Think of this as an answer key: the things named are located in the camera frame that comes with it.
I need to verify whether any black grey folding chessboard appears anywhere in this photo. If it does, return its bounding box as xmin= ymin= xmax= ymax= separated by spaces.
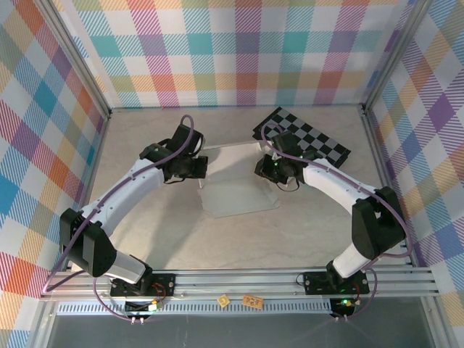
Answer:
xmin=252 ymin=107 xmax=352 ymax=170

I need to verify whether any white paper box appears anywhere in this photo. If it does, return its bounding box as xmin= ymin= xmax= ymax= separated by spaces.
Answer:
xmin=197 ymin=141 xmax=281 ymax=219

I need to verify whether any aluminium frame post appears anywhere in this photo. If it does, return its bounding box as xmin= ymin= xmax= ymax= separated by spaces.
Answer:
xmin=360 ymin=0 xmax=434 ymax=117
xmin=34 ymin=0 xmax=112 ymax=120

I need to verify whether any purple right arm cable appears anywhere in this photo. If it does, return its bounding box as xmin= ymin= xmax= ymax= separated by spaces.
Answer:
xmin=260 ymin=122 xmax=414 ymax=323

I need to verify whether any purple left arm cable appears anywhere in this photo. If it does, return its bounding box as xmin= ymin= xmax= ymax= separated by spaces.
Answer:
xmin=42 ymin=115 xmax=195 ymax=323

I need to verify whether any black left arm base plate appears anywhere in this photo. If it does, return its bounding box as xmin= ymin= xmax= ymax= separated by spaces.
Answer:
xmin=109 ymin=272 xmax=178 ymax=299

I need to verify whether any aluminium side rail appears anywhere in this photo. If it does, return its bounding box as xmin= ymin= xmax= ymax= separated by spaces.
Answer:
xmin=360 ymin=104 xmax=416 ymax=269
xmin=65 ymin=112 xmax=112 ymax=271

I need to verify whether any white slotted cable duct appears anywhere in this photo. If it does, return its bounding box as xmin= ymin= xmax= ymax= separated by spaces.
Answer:
xmin=56 ymin=302 xmax=333 ymax=316

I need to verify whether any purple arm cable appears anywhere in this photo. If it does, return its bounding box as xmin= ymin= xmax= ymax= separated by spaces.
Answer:
xmin=260 ymin=122 xmax=414 ymax=323
xmin=42 ymin=115 xmax=195 ymax=323

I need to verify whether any aluminium mounting rail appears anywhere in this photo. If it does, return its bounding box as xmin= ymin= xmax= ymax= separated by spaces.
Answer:
xmin=38 ymin=265 xmax=442 ymax=302

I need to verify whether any thin red wire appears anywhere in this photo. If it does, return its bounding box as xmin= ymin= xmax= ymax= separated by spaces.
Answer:
xmin=152 ymin=282 xmax=171 ymax=302

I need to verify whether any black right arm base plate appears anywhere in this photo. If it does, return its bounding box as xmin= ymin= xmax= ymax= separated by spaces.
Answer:
xmin=302 ymin=270 xmax=370 ymax=295

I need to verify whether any black connector board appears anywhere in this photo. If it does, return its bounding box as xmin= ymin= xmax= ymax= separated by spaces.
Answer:
xmin=124 ymin=299 xmax=163 ymax=315
xmin=329 ymin=297 xmax=355 ymax=316

